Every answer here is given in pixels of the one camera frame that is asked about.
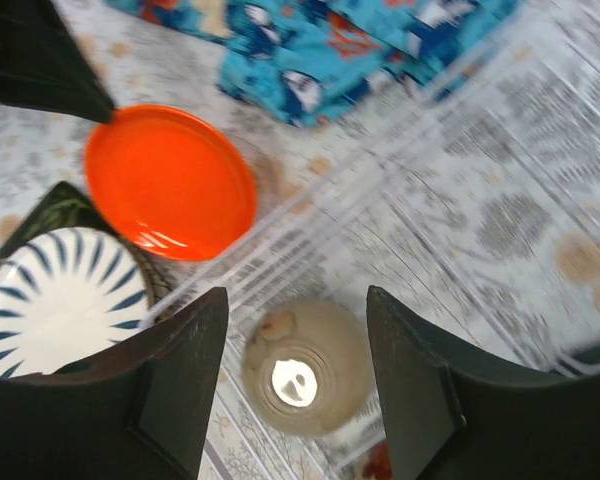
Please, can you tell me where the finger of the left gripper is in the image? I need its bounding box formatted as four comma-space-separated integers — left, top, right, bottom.
0, 0, 116, 123

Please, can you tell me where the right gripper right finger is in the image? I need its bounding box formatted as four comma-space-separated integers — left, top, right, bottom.
366, 286, 600, 479

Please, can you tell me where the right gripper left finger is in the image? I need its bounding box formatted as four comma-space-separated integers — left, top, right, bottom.
0, 287, 228, 479

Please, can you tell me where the red bowl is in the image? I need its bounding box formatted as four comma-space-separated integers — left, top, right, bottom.
360, 440, 394, 480

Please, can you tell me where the blue striped white plate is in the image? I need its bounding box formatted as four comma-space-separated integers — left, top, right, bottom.
0, 227, 153, 378

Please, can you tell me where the dark square plate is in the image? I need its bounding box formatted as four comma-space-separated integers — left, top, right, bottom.
0, 182, 169, 332

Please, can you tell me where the orange round plate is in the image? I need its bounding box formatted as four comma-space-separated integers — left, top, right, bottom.
84, 104, 258, 262

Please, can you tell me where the beige ceramic bowl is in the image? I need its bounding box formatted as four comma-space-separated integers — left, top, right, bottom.
241, 298, 373, 438

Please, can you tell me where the blue patterned cloth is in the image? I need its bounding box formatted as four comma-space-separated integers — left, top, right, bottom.
110, 0, 520, 127

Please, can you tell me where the white wire dish rack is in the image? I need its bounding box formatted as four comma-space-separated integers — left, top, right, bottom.
170, 1, 600, 479

